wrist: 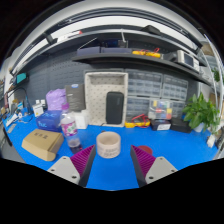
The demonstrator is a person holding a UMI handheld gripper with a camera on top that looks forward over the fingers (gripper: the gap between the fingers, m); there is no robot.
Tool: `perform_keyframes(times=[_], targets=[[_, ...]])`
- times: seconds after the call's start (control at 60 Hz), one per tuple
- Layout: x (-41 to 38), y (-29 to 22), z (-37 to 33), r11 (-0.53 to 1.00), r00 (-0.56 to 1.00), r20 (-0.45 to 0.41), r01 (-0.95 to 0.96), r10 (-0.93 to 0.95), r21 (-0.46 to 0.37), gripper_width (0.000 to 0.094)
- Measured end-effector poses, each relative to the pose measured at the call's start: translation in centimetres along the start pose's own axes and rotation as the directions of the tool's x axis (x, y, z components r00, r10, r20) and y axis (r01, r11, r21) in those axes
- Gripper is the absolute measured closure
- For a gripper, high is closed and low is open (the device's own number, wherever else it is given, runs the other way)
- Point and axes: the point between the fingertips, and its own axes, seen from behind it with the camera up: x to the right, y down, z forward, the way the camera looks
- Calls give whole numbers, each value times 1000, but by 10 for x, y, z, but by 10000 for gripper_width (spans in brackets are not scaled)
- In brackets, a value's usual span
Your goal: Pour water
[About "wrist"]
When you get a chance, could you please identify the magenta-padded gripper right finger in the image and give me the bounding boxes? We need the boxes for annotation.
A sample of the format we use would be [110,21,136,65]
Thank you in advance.
[130,145,178,188]

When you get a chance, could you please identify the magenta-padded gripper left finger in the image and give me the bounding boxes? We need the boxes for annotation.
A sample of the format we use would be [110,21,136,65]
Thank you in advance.
[47,144,97,188]

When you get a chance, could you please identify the clear bottle with purple cap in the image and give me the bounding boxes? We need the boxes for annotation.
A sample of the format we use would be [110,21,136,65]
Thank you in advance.
[59,102,83,155]

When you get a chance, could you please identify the flat round red coaster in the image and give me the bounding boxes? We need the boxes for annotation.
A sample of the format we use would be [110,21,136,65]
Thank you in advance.
[137,145,154,156]

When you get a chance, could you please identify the beige ceramic cup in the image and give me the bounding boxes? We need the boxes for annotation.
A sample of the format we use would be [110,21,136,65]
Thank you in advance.
[96,131,122,159]

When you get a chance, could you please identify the brown cardboard box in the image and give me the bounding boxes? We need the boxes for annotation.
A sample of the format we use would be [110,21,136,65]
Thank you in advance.
[21,128,65,162]

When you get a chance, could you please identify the black box with white label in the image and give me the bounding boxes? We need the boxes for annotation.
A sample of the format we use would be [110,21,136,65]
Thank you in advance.
[150,118,172,131]

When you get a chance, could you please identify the yellow multimeter with red leads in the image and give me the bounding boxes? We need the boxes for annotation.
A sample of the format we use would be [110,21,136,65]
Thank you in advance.
[124,113,152,129]

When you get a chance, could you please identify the small white box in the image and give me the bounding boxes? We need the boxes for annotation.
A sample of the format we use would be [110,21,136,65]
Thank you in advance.
[73,109,90,130]

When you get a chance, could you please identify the flat black box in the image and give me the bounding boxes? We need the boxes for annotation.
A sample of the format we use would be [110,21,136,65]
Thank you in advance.
[170,117,193,134]

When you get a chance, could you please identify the blue product box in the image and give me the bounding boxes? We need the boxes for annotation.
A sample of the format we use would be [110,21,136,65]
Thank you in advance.
[35,110,64,133]

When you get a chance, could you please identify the clear organizer box, coloured parts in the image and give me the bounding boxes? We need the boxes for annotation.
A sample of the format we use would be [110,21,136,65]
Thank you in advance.
[148,98,174,121]

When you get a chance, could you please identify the small white card sign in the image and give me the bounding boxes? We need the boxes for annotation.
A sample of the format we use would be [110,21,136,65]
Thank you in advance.
[32,103,45,118]

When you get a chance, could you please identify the dark grey upright box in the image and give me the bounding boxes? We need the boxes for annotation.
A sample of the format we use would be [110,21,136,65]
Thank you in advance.
[64,83,87,113]

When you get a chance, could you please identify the purple plastic bag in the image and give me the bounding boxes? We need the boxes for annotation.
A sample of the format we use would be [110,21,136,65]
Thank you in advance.
[45,88,68,112]

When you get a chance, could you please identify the white dotted storage bin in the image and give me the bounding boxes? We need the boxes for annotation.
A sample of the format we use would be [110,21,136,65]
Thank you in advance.
[84,71,129,128]

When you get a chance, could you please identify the green potted plant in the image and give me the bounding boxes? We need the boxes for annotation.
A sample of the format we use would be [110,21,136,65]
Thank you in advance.
[182,92,222,135]

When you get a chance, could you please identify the grey small-parts drawer cabinet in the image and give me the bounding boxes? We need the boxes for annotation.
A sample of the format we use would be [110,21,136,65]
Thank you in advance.
[124,68,164,123]
[161,73,190,120]

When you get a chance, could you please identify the teal box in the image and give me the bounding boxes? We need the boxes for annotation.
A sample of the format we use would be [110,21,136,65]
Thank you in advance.
[15,72,29,85]

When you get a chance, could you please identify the dark overhead shelf unit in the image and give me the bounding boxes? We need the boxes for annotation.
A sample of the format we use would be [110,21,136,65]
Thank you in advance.
[9,6,214,88]

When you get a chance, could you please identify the white wire rack shelf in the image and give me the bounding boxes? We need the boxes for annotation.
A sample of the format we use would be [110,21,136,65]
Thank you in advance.
[199,33,224,111]

